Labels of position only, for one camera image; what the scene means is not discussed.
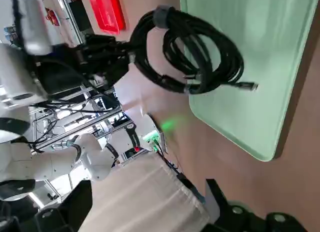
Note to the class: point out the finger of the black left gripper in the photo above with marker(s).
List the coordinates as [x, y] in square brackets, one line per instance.
[117, 59]
[110, 43]

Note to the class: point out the pale green rectangular tray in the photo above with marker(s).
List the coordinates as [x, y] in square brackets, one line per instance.
[262, 54]

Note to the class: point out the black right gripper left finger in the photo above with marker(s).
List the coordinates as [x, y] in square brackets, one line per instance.
[70, 212]

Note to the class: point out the red plastic tray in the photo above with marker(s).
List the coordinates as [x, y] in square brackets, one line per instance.
[107, 12]

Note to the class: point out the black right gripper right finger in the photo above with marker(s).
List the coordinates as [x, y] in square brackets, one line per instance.
[250, 219]

